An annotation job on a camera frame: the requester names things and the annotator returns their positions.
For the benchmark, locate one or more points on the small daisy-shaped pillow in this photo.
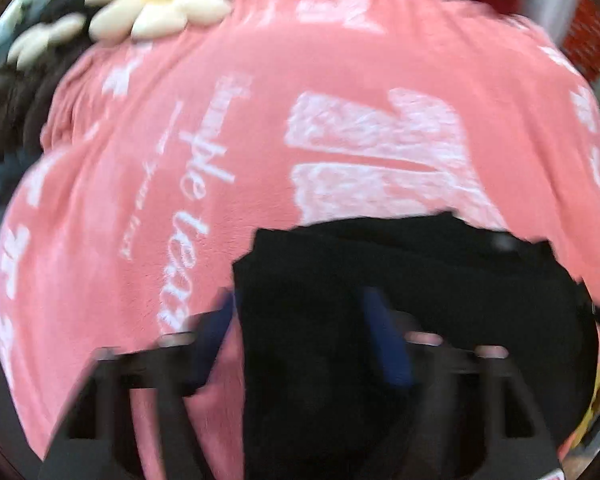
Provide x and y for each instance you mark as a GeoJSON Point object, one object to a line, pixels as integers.
{"type": "Point", "coordinates": [45, 40]}

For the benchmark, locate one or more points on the pink printed blanket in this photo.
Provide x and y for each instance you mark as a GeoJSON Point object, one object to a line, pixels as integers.
{"type": "Point", "coordinates": [330, 60]}

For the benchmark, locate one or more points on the red brick wall panel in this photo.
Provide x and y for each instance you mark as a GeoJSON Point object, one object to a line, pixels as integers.
{"type": "Point", "coordinates": [585, 35]}

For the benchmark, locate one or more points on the brown puffer jacket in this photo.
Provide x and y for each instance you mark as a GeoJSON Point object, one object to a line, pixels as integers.
{"type": "Point", "coordinates": [15, 105]}

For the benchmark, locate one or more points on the black long-sleeved shirt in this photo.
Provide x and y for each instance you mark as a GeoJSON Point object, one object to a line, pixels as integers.
{"type": "Point", "coordinates": [310, 310]}

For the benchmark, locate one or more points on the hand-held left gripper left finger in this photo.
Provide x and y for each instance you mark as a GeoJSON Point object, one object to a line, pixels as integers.
{"type": "Point", "coordinates": [215, 330]}

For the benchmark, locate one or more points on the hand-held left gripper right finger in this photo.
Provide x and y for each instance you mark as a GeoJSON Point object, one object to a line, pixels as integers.
{"type": "Point", "coordinates": [385, 340]}

